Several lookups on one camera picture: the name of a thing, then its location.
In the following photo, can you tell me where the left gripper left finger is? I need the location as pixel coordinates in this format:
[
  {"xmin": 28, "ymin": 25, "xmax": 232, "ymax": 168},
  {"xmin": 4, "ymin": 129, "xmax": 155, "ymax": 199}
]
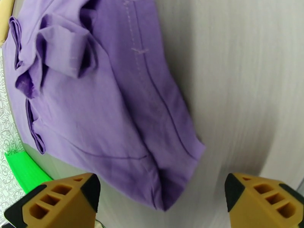
[{"xmin": 3, "ymin": 173, "xmax": 101, "ymax": 228}]

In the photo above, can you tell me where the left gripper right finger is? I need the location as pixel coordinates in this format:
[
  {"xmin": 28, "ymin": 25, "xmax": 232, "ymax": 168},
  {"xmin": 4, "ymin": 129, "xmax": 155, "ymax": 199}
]
[{"xmin": 224, "ymin": 173, "xmax": 304, "ymax": 228}]

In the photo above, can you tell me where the purple shirt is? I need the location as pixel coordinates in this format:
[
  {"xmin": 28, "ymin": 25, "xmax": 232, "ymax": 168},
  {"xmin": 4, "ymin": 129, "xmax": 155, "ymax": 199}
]
[{"xmin": 3, "ymin": 0, "xmax": 207, "ymax": 211}]

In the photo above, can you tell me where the yellow cloth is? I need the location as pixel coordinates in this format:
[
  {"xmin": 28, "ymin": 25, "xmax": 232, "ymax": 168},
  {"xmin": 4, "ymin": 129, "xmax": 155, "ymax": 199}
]
[{"xmin": 0, "ymin": 0, "xmax": 16, "ymax": 48}]

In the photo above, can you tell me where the green plastic basket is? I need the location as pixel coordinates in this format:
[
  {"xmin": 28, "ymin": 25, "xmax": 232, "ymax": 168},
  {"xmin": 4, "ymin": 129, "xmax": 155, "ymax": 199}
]
[{"xmin": 4, "ymin": 151, "xmax": 54, "ymax": 195}]

